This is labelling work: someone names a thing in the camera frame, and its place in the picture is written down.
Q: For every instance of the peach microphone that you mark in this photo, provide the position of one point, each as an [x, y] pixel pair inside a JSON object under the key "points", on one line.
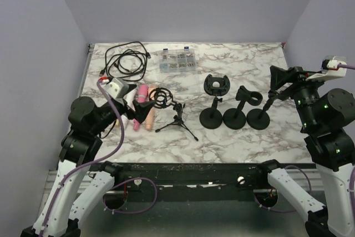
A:
{"points": [[150, 118]]}

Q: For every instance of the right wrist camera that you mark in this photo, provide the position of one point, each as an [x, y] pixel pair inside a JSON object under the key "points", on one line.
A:
{"points": [[330, 69]]}

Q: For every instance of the clear screw organiser box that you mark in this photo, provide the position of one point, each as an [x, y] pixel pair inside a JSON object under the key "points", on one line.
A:
{"points": [[177, 60]]}

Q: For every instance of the clip desk stand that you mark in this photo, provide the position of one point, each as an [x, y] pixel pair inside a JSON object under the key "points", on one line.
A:
{"points": [[234, 118]]}

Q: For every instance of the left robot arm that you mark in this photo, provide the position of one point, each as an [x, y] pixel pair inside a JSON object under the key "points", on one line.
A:
{"points": [[82, 179]]}

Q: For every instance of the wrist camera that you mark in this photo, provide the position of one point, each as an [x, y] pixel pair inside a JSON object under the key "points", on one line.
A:
{"points": [[330, 69], [116, 88]]}

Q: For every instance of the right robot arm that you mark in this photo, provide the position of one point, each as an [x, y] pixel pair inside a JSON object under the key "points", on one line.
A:
{"points": [[323, 119]]}

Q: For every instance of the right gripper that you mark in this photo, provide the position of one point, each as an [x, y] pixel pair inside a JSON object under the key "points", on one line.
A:
{"points": [[295, 74]]}

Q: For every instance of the white microphone grey head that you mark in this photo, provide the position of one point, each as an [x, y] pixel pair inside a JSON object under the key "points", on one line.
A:
{"points": [[129, 100]]}

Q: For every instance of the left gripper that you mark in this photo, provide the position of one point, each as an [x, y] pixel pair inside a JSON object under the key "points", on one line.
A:
{"points": [[142, 109]]}

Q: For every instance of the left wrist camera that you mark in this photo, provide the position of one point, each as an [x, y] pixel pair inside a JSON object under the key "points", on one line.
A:
{"points": [[116, 88]]}

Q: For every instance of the shock mount desk stand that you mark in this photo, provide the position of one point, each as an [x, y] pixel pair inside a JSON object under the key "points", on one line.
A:
{"points": [[211, 117]]}

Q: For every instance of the pink microphone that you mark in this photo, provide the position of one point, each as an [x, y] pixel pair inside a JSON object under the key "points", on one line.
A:
{"points": [[142, 113]]}

